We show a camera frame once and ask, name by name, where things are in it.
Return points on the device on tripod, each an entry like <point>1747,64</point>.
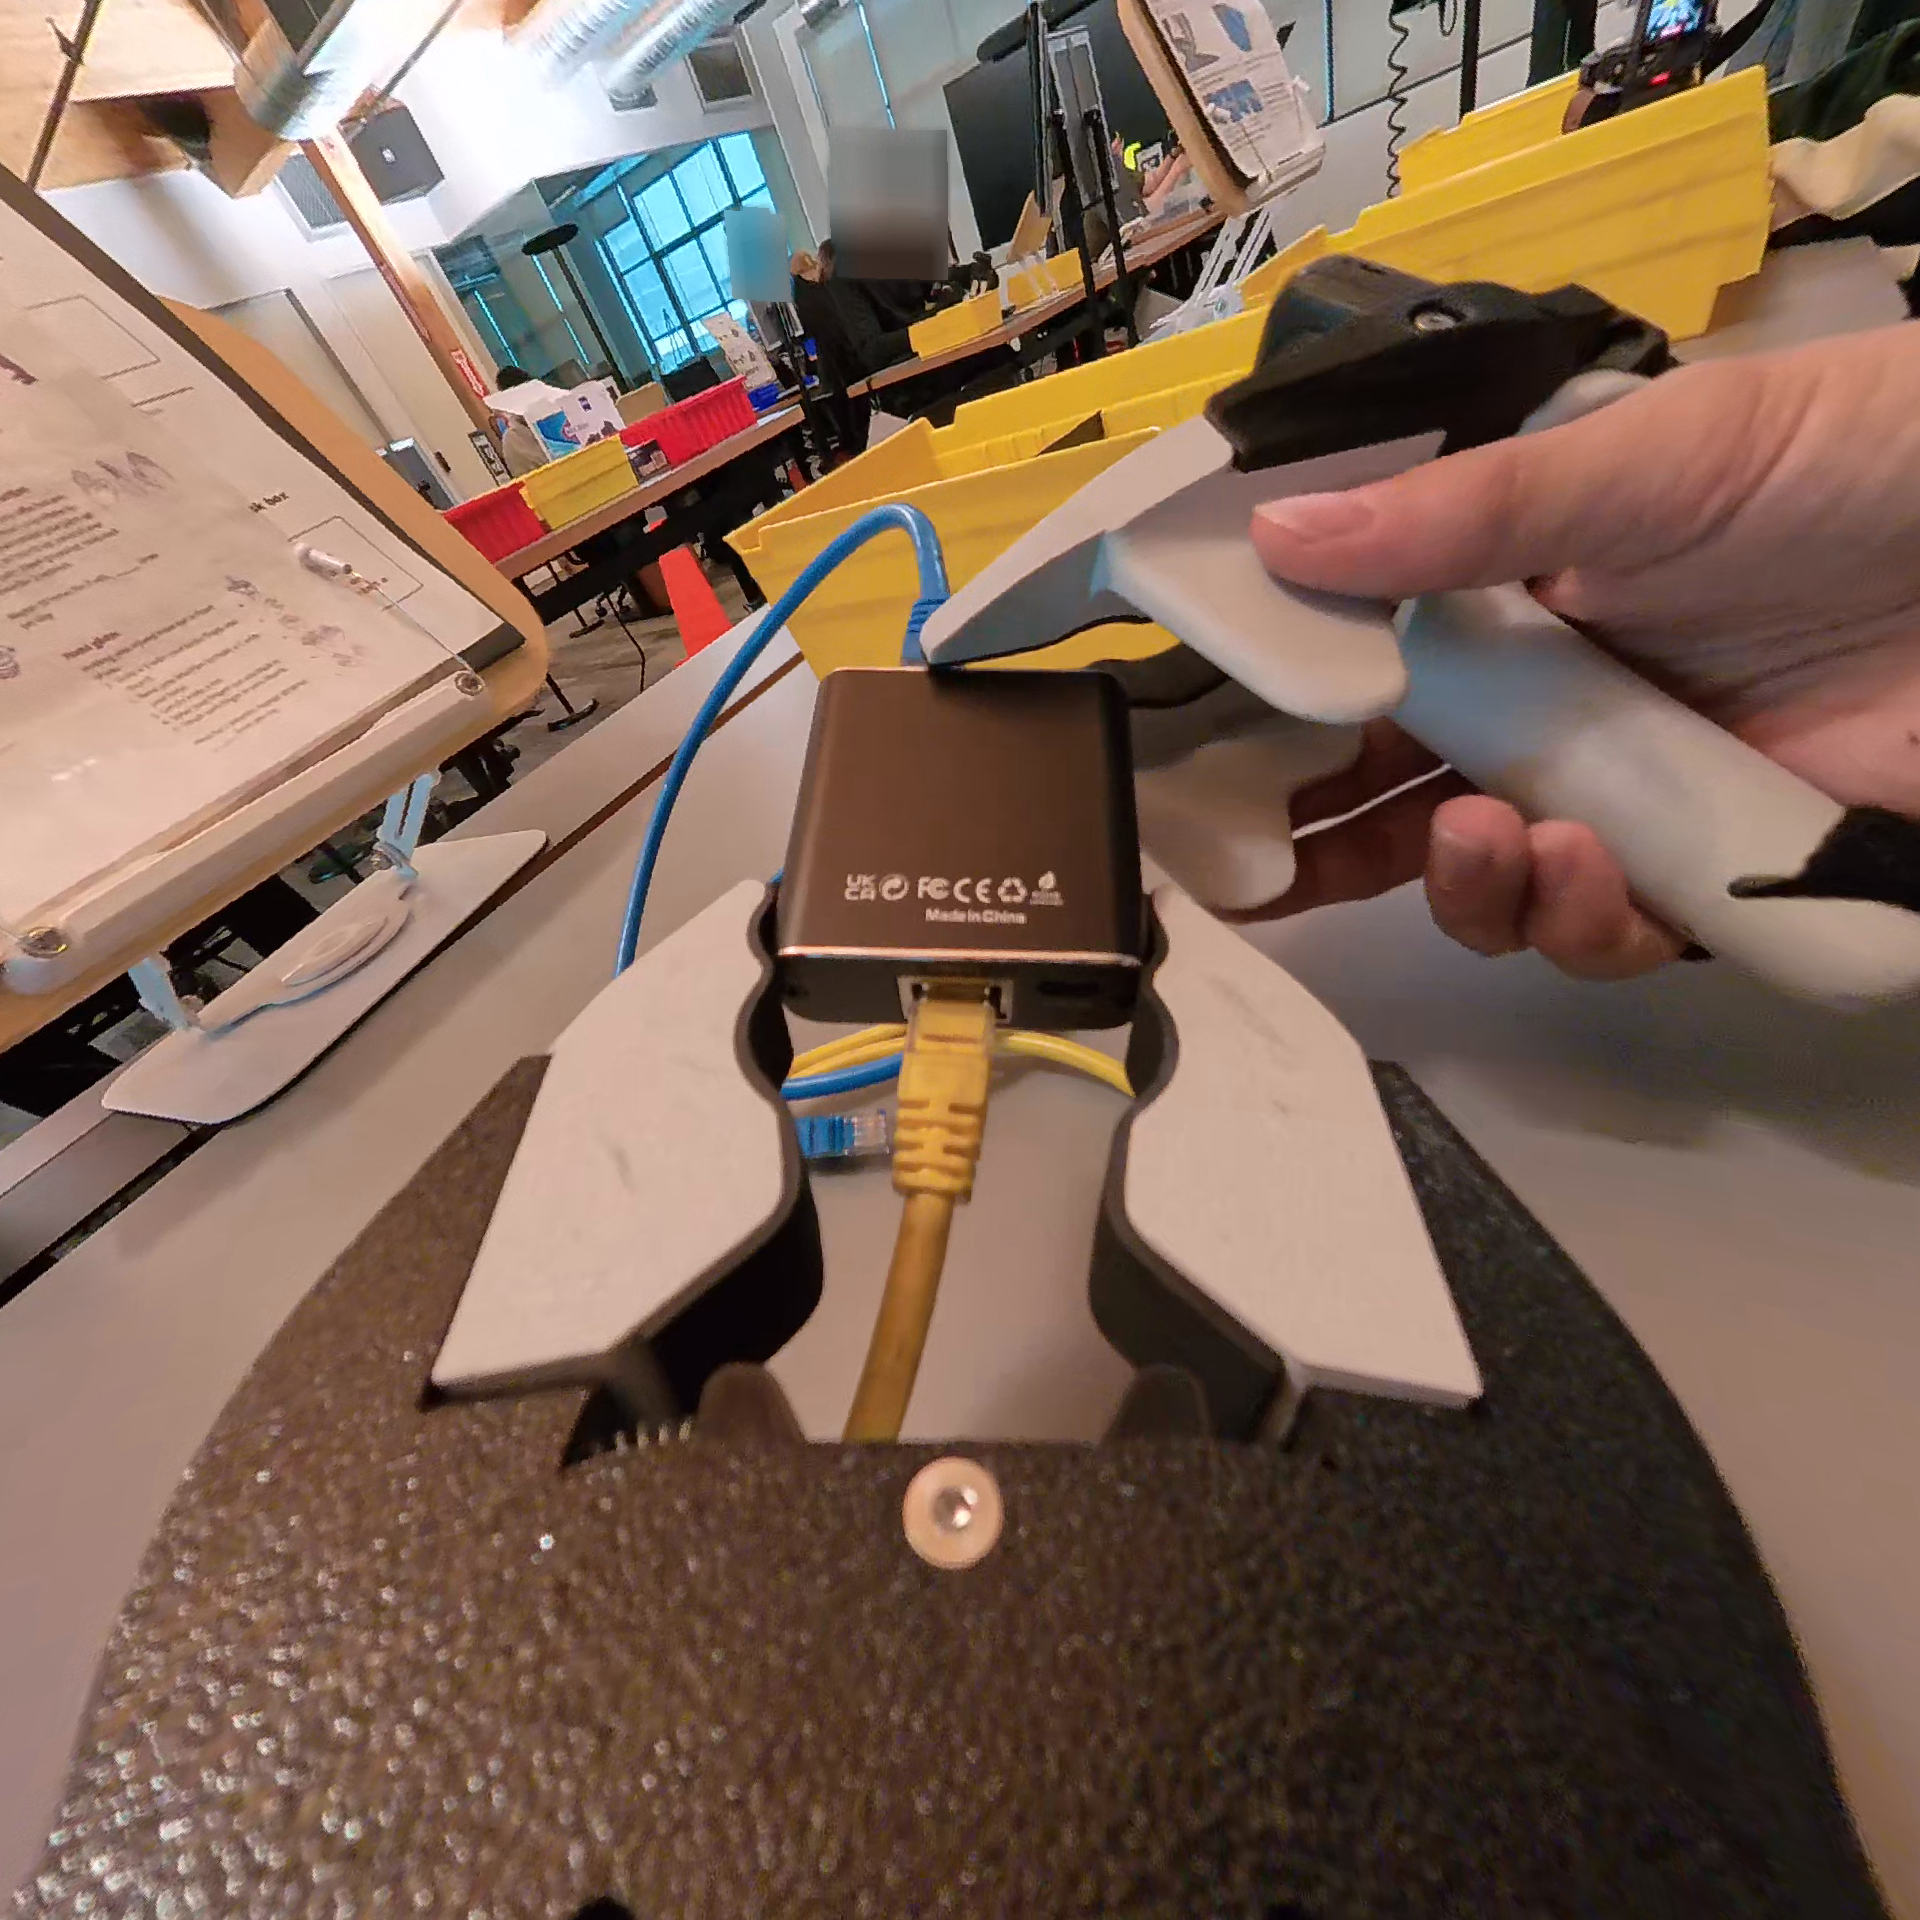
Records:
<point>1650,52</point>

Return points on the small yellow plastic bin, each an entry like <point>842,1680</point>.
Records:
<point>954,326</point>
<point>579,483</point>

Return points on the black wall speaker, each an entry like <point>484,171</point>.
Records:
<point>394,154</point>

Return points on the small red plastic bin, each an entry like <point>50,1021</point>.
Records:
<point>493,524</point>

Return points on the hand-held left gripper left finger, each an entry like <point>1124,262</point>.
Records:
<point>628,1185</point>

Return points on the white cardboard box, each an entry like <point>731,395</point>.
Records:
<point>579,420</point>

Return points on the long red plastic bin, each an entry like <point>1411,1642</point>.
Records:
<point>691,428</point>

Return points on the wooden document stand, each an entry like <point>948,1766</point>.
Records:
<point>1229,90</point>

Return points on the person's right hand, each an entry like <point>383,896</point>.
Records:
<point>1723,570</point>

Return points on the printed instruction sheet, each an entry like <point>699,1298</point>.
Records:
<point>180,628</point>

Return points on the green cream jacket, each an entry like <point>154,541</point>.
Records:
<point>1851,118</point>

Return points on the long wooden table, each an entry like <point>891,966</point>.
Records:
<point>661,509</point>

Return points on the black network adapter box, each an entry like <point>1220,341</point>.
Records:
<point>960,809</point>

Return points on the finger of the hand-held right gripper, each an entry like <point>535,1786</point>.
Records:
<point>1229,809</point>
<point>1080,562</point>

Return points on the instruction sheet on stand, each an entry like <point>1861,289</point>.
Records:
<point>481,628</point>

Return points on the black monitor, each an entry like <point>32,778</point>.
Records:
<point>1003,118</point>

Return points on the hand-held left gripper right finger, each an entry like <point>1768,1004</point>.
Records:
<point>1290,1185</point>

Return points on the orange traffic cone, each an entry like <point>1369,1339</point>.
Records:
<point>692,614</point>

